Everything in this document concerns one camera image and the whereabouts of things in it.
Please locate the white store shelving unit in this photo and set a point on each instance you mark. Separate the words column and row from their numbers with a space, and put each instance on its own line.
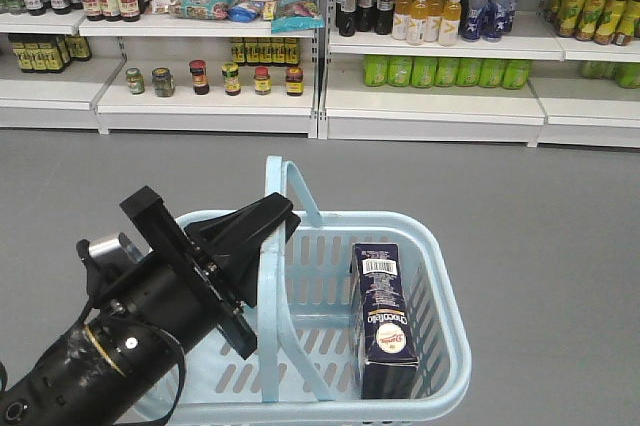
column 164, row 73

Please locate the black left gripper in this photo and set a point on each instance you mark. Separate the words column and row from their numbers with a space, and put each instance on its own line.
column 192, row 271

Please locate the dark blue cookie box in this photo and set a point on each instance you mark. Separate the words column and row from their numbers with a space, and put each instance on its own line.
column 386, row 361

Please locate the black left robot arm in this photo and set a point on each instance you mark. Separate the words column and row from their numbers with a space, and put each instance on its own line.
column 145, row 312

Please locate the light blue shopping basket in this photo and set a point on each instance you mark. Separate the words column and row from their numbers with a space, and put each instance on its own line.
column 303, row 370

